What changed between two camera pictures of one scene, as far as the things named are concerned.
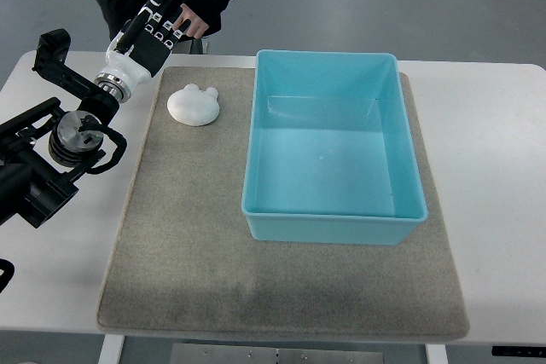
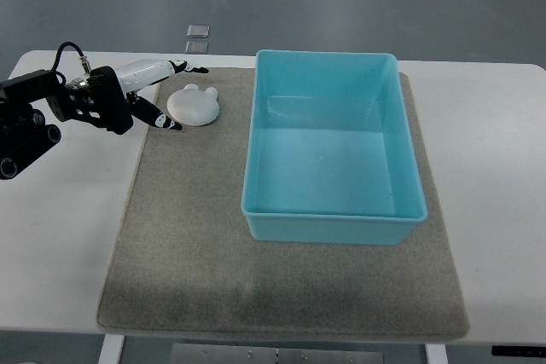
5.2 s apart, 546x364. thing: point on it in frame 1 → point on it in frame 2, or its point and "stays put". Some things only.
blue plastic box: x=329 y=157 stays put
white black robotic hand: x=142 y=46 → x=139 y=75
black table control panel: x=519 y=351 stays put
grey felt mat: x=185 y=259 stays put
